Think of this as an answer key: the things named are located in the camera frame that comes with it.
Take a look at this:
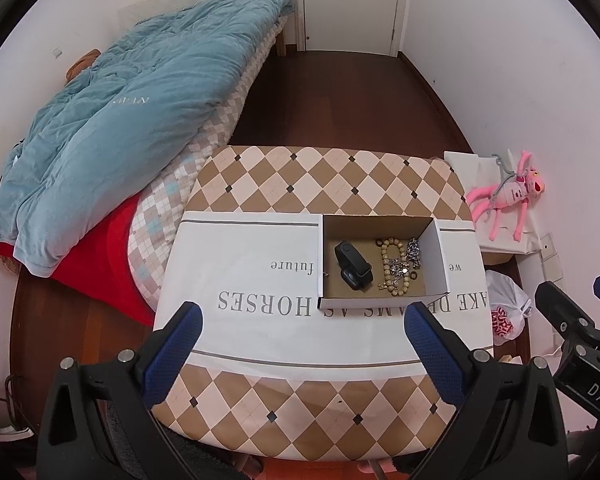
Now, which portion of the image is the grey clothes hanger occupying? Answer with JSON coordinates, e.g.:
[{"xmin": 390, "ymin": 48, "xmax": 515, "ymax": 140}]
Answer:
[{"xmin": 490, "ymin": 152, "xmax": 523, "ymax": 186}]

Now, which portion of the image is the dark cable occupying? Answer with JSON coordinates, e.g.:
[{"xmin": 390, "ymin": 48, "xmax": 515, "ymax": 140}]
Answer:
[{"xmin": 2, "ymin": 372, "xmax": 27, "ymax": 426}]

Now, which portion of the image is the silver necklace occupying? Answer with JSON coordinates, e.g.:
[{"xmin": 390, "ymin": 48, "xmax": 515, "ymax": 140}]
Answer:
[{"xmin": 387, "ymin": 257, "xmax": 412, "ymax": 281}]

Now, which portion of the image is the wooden bed frame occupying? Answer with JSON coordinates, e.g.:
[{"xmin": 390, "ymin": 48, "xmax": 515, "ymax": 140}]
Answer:
[{"xmin": 275, "ymin": 15, "xmax": 293, "ymax": 56}]

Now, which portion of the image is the pink slipper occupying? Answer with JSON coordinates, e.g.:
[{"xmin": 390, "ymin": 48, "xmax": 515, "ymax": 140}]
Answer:
[{"xmin": 357, "ymin": 459, "xmax": 397, "ymax": 477}]

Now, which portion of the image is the white door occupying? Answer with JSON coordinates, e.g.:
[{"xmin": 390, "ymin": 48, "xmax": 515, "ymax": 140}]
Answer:
[{"xmin": 302, "ymin": 0, "xmax": 406, "ymax": 56}]

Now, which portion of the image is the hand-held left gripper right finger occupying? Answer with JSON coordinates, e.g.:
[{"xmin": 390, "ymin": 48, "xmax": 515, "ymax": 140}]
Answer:
[{"xmin": 404, "ymin": 302, "xmax": 576, "ymax": 480}]

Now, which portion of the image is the red blanket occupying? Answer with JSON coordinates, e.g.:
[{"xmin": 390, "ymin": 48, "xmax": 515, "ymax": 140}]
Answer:
[{"xmin": 0, "ymin": 195, "xmax": 156, "ymax": 328}]

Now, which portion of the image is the light blue quilt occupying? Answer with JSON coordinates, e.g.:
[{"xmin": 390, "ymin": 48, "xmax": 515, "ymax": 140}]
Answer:
[{"xmin": 0, "ymin": 0, "xmax": 298, "ymax": 278}]

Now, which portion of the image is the white cardboard box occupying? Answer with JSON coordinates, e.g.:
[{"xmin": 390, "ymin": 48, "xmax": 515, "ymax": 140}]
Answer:
[{"xmin": 317, "ymin": 214, "xmax": 451, "ymax": 311}]

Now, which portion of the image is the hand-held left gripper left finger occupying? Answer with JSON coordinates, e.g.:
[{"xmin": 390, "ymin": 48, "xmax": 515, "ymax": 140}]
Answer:
[{"xmin": 37, "ymin": 302, "xmax": 203, "ymax": 480}]

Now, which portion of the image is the checkered bed sheet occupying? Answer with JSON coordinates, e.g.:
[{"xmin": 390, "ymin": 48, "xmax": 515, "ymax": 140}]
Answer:
[{"xmin": 127, "ymin": 57, "xmax": 281, "ymax": 311}]

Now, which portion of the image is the black fitness band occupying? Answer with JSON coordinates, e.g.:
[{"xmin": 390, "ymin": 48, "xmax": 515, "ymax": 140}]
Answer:
[{"xmin": 334, "ymin": 241, "xmax": 372, "ymax": 291}]

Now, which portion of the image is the brown plush item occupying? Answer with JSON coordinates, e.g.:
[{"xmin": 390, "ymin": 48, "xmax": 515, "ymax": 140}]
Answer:
[{"xmin": 65, "ymin": 49, "xmax": 102, "ymax": 81}]

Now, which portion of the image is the wooden bead bracelet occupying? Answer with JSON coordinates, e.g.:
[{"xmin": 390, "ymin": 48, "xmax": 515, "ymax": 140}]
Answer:
[{"xmin": 378, "ymin": 238, "xmax": 417, "ymax": 296}]

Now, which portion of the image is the checkered printed tablecloth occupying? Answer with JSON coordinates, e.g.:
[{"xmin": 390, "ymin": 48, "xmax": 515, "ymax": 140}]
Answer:
[{"xmin": 150, "ymin": 146, "xmax": 493, "ymax": 461}]

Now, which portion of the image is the pink plush toy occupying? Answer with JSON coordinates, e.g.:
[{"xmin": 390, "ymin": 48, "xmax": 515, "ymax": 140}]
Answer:
[{"xmin": 466, "ymin": 149, "xmax": 548, "ymax": 242}]

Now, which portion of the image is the white plastic bag red print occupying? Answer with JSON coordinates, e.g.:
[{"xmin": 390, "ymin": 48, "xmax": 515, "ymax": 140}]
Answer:
[{"xmin": 485, "ymin": 270, "xmax": 533, "ymax": 346}]

